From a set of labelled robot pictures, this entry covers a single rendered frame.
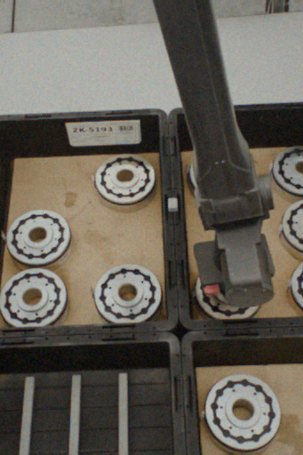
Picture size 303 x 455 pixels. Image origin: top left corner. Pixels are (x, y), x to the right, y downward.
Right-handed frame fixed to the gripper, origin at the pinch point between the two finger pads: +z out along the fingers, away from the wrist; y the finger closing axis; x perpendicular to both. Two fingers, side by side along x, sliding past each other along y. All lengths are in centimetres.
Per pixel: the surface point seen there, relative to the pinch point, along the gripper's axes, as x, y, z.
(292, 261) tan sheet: 4.7, 11.6, 4.3
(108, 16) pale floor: 167, -7, 88
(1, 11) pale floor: 178, -50, 87
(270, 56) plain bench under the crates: 63, 24, 18
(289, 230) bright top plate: 8.6, 11.6, 1.1
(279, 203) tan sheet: 15.8, 12.4, 4.4
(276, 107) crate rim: 28.5, 13.9, -5.6
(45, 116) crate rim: 33.4, -24.4, -5.7
